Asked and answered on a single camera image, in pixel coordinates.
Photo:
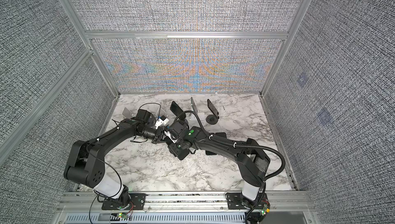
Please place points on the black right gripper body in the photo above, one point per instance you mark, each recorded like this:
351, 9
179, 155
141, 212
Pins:
177, 148

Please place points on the silver metal phone stand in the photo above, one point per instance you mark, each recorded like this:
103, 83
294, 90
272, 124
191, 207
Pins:
194, 109

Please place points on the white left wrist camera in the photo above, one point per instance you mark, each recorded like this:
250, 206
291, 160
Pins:
161, 121

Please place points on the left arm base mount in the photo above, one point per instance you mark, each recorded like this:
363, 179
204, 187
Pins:
135, 201

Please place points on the large black phone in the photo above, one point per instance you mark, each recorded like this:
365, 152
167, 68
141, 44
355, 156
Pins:
221, 135

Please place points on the black fabric phone stand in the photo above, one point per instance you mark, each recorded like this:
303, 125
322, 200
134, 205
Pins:
213, 118

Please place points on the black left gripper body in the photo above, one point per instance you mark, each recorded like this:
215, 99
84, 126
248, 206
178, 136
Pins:
157, 136

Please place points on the white leftmost phone stand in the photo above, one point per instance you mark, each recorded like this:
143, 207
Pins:
126, 113

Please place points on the aluminium front rail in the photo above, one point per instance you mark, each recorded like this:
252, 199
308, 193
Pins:
196, 207

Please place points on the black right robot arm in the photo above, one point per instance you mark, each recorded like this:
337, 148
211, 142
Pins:
252, 161

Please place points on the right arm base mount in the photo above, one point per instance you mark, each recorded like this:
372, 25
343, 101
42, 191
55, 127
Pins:
236, 201

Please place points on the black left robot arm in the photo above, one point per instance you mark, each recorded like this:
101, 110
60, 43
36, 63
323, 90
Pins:
86, 163

